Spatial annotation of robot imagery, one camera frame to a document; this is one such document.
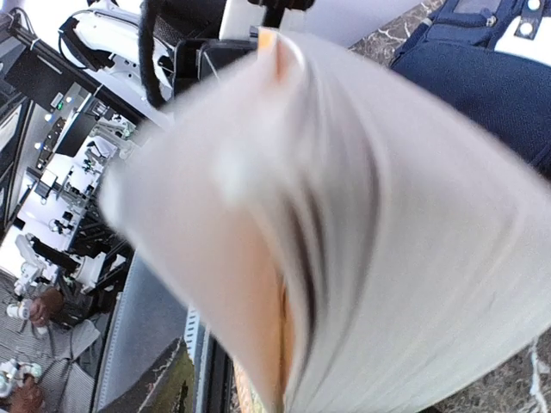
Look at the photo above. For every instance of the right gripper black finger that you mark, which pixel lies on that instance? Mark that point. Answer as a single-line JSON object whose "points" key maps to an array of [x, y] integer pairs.
{"points": [[166, 386]]}

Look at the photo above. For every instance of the navy blue student backpack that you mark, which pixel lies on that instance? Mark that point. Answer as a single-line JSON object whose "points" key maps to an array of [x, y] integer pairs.
{"points": [[490, 60]]}

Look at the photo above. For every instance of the seated person striped shirt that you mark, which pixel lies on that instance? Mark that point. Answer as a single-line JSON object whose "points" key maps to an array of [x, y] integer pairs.
{"points": [[68, 358]]}

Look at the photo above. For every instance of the orange Treehouse paperback book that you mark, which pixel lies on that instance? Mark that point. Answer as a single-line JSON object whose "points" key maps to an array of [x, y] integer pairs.
{"points": [[354, 243]]}

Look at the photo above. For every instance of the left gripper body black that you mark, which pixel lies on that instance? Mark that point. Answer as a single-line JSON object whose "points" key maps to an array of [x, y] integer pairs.
{"points": [[197, 59]]}

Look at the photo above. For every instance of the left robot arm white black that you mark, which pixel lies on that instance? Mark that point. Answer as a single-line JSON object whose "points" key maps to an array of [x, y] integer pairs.
{"points": [[169, 46]]}

